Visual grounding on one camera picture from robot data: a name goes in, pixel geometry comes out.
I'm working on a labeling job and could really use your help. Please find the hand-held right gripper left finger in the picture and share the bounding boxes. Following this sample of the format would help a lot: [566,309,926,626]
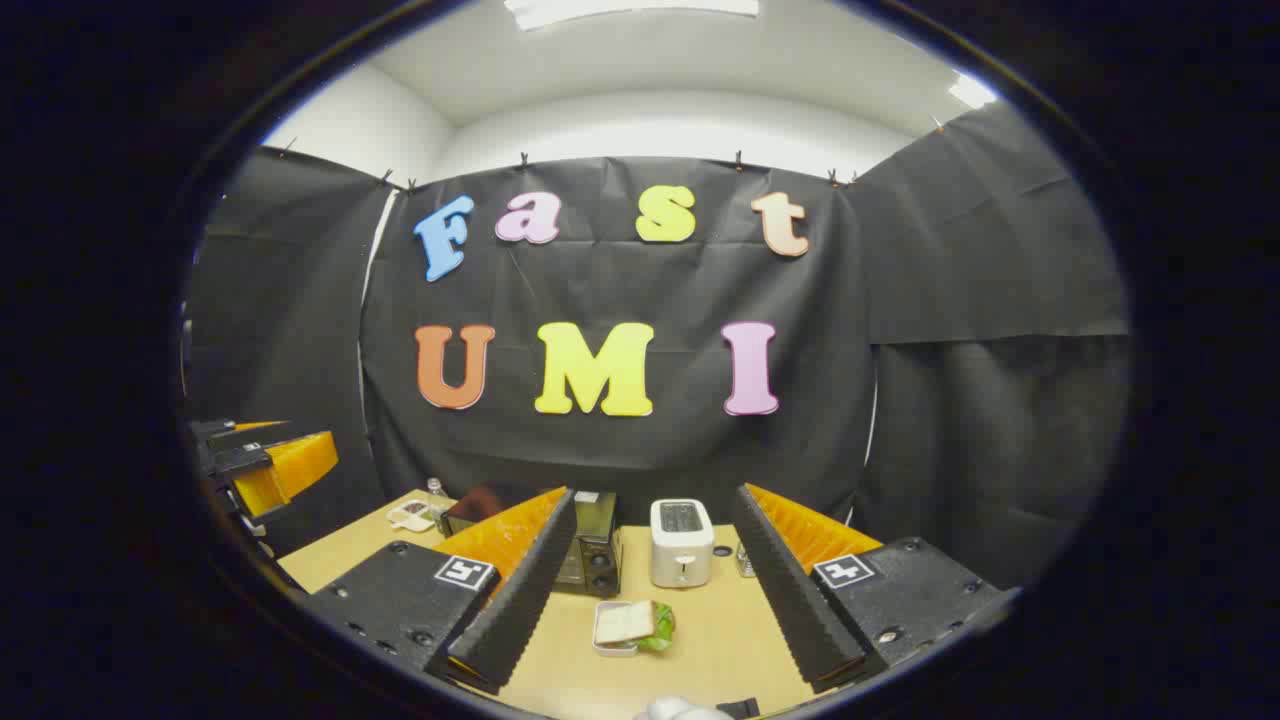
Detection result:
[300,487,578,698]

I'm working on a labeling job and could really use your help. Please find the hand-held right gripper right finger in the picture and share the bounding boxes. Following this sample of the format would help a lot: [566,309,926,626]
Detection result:
[733,483,1021,694]

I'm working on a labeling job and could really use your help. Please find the black electric oven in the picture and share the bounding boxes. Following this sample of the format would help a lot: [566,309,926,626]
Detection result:
[445,485,623,599]

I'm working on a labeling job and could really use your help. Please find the sandwich with lettuce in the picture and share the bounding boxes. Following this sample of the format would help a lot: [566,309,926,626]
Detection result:
[597,600,677,653]

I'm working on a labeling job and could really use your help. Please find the white rectangular tray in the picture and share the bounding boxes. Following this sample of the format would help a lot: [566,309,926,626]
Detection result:
[592,600,661,658]

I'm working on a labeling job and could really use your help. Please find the white toaster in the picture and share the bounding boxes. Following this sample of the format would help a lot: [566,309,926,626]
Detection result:
[650,498,716,589]

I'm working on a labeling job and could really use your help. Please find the black backdrop cloth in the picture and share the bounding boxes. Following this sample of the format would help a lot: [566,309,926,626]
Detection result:
[185,100,1131,591]

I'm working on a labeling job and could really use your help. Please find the ceiling light panel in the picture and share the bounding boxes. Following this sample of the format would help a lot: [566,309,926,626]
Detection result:
[948,72,999,109]
[503,0,761,31]

